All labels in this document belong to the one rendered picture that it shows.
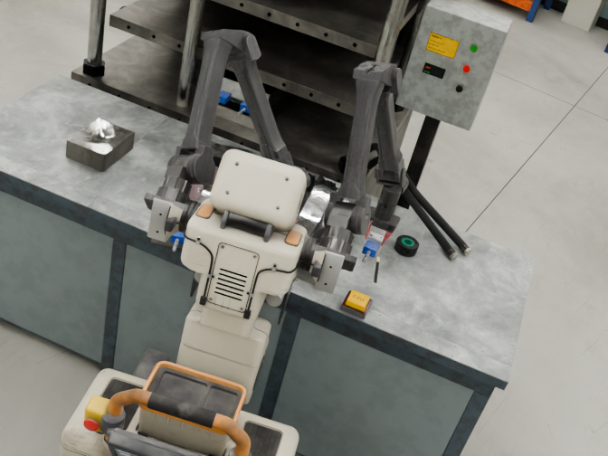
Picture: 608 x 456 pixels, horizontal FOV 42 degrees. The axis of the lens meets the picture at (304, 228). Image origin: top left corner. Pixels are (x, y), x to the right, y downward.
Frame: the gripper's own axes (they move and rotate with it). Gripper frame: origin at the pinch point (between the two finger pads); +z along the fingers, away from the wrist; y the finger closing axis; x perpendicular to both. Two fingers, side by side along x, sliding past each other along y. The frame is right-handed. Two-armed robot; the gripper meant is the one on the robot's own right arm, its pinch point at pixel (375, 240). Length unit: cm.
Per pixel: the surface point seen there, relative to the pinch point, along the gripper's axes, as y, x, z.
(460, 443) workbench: -49, 14, 52
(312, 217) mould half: 22.7, -8.2, 6.1
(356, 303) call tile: -2.6, 18.2, 12.1
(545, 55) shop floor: -41, -513, 78
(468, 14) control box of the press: 2, -77, -54
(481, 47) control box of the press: -7, -72, -46
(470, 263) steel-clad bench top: -31.5, -31.1, 14.1
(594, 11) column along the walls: -72, -624, 53
